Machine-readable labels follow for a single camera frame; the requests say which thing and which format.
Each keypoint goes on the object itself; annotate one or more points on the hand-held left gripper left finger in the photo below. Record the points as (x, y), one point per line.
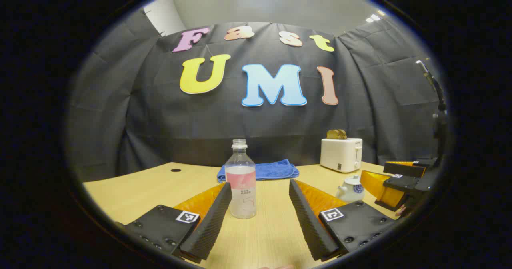
(212, 221)

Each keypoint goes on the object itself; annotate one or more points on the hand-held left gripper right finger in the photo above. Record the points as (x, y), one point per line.
(308, 221)

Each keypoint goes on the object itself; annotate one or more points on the white teacup blue flower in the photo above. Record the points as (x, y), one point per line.
(348, 195)

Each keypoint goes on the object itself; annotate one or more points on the blue towel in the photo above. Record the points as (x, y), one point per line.
(272, 170)

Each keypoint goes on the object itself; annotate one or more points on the white toaster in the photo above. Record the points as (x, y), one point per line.
(340, 155)

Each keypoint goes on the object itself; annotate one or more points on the clear water bottle pink label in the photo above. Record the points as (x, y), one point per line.
(240, 181)

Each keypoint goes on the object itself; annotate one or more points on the brown toast slice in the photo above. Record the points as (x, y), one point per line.
(332, 134)
(343, 134)

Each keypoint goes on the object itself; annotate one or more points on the ceiling light panel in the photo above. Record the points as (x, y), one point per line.
(374, 17)

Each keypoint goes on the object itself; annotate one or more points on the white teacup lid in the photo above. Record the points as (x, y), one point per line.
(352, 180)

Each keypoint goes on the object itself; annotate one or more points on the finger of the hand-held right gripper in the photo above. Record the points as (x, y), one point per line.
(402, 183)
(404, 169)

